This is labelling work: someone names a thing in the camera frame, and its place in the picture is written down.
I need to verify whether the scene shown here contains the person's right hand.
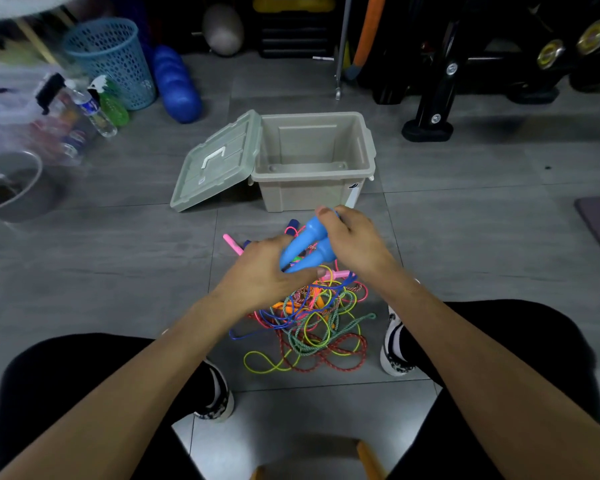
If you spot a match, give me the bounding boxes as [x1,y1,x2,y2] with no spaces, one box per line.
[313,204,406,291]

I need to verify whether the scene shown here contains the person's left hand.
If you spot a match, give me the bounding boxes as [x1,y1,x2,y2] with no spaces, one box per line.
[212,233,326,318]

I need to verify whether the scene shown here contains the pile of colourful jump ropes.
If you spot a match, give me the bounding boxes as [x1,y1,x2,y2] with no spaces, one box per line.
[222,218,377,375]

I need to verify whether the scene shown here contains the blue-handled jump rope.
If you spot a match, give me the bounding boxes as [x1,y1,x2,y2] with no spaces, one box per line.
[228,212,361,341]

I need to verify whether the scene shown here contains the grey plastic storage box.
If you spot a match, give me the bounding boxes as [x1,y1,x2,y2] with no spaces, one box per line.
[249,111,377,213]

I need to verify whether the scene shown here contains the person's right forearm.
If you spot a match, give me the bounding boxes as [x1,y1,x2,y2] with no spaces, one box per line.
[379,272,600,480]

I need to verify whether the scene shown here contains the person's left forearm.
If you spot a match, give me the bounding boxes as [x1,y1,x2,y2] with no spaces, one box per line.
[0,294,253,480]

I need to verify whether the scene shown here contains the grey-green box lid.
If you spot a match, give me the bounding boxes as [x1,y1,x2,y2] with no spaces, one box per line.
[169,109,263,213]

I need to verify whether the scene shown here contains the person's right leg black trousers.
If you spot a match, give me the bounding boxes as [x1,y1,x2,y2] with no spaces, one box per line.
[387,299,600,480]

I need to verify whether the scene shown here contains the person's leg black trousers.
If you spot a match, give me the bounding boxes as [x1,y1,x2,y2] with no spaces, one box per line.
[0,333,221,480]
[387,299,600,480]

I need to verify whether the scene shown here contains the person's left leg black trousers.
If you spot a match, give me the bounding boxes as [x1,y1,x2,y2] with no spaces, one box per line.
[0,333,221,480]

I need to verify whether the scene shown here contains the white right shoe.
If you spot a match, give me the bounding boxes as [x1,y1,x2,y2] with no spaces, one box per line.
[379,279,421,377]

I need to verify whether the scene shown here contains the white shoe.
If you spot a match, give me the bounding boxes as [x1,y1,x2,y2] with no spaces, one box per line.
[193,358,235,422]
[379,279,421,377]

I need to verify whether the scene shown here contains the white left shoe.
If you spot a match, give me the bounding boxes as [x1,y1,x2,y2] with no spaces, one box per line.
[193,358,235,422]

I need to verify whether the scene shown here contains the black dumbbell rack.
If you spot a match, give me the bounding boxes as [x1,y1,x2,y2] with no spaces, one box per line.
[357,0,600,143]

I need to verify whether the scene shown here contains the orange and green foam stick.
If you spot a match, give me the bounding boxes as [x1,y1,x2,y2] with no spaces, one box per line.
[343,0,389,81]

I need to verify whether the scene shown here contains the wooden stool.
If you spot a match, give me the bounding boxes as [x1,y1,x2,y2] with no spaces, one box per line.
[249,439,389,480]

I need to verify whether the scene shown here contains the green spray bottle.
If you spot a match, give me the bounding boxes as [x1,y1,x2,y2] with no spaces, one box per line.
[89,74,130,128]

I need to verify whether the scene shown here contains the clear water bottle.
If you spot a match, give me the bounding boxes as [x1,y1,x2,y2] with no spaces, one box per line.
[63,78,119,139]

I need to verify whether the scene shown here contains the grey metal bowl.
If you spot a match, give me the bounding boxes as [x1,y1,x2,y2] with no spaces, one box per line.
[0,149,66,224]

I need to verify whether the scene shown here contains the beige exercise ball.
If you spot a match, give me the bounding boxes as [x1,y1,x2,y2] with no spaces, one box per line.
[201,3,245,57]

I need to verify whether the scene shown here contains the light blue mesh basket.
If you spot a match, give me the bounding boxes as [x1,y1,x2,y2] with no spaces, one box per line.
[62,17,157,111]

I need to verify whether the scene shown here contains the black dumbbell gold end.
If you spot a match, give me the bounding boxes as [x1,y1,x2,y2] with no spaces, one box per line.
[575,17,600,57]
[535,38,566,71]

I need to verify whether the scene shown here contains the clear plastic lidded bin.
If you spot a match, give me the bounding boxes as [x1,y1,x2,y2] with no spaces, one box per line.
[0,64,99,168]

